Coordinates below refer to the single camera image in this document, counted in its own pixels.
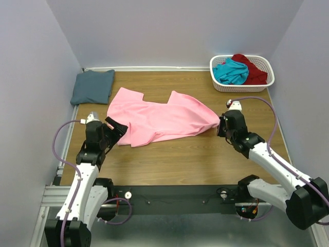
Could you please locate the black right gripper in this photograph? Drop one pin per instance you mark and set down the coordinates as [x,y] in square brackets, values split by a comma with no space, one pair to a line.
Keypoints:
[219,131]

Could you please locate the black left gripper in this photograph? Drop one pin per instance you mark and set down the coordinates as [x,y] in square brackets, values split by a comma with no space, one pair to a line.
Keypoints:
[120,129]

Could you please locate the pink t shirt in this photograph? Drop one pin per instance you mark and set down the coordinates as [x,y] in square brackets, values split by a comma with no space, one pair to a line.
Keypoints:
[149,122]

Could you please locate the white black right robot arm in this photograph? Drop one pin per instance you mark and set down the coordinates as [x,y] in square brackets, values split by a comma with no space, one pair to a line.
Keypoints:
[305,200]

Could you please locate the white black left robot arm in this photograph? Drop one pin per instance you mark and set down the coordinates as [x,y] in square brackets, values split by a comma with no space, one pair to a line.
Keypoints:
[73,223]

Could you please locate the turquoise t shirt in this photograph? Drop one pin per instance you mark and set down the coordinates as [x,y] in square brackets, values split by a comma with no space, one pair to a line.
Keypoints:
[231,72]

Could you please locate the folded grey-blue t shirt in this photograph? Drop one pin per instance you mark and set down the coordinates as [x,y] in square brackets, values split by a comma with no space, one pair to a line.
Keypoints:
[93,87]

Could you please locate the dark red t shirt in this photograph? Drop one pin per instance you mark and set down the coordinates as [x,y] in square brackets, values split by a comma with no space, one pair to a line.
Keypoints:
[256,76]

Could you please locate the white plastic laundry basket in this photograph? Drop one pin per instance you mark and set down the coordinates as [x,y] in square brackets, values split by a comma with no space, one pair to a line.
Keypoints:
[260,62]

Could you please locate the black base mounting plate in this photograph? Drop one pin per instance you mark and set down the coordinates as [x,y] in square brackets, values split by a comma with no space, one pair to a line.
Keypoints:
[179,200]

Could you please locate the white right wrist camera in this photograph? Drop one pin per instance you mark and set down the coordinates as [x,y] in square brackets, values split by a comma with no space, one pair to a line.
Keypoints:
[233,105]

